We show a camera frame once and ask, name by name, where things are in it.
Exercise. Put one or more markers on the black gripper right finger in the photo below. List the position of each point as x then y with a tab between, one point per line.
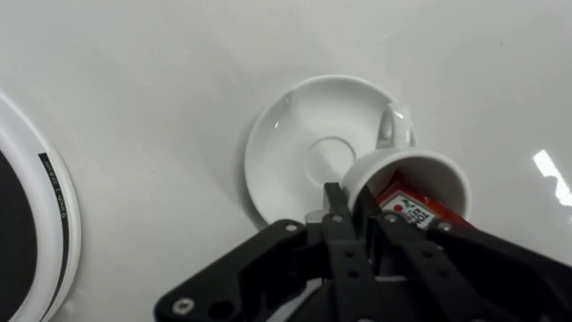
465	275

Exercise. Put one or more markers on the small white espresso cup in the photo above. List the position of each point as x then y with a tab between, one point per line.
440	173

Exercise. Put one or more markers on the red printed packet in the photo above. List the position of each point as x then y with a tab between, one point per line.
395	194

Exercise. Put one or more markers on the white bowl with blue rim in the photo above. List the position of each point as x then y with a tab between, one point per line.
50	226

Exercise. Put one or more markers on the small white saucer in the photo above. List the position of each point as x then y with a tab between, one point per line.
297	137

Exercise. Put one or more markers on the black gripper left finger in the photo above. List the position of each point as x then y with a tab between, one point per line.
286	275

